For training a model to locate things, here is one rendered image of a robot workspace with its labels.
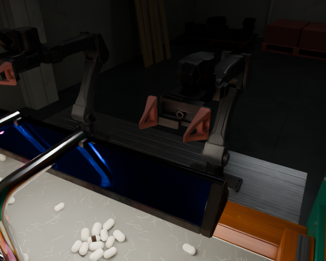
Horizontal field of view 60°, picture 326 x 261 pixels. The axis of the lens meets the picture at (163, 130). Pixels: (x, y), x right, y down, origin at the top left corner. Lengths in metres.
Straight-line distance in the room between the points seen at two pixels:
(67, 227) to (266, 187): 0.67
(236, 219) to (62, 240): 0.46
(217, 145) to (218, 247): 0.33
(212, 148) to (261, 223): 0.28
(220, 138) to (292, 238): 0.41
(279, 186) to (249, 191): 0.11
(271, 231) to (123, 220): 0.39
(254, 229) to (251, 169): 0.39
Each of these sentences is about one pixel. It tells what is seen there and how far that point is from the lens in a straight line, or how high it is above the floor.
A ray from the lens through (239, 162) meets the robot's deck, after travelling 1.16.
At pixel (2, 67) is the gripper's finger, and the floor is 1.10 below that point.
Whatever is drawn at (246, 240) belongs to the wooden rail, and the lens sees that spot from 0.79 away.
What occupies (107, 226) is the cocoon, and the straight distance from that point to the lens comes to 0.79.
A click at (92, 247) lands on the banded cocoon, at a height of 0.76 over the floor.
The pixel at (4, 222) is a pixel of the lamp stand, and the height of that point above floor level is 1.08.
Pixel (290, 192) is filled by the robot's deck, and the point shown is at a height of 0.67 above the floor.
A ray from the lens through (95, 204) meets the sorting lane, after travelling 0.88.
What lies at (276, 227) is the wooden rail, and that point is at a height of 0.77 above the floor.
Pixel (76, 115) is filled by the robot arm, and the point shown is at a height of 0.80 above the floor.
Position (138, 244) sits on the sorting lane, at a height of 0.74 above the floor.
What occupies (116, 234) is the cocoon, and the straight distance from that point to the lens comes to 0.77.
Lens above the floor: 1.35
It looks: 31 degrees down
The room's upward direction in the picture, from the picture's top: straight up
